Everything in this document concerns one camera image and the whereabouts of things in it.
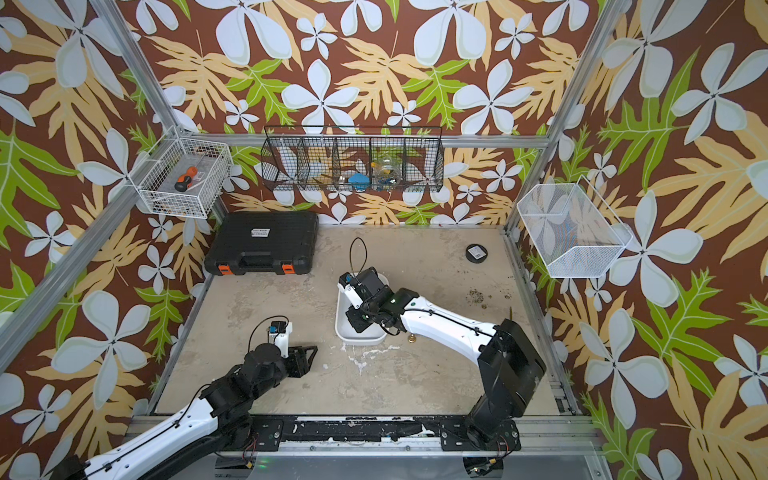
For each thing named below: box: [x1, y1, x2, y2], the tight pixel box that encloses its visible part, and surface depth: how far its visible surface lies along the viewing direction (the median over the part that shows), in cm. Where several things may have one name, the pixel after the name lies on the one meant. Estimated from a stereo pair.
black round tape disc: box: [465, 243, 489, 264], surface depth 113 cm
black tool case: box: [204, 211, 319, 276], surface depth 109 cm
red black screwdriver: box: [174, 166, 199, 193], surface depth 82 cm
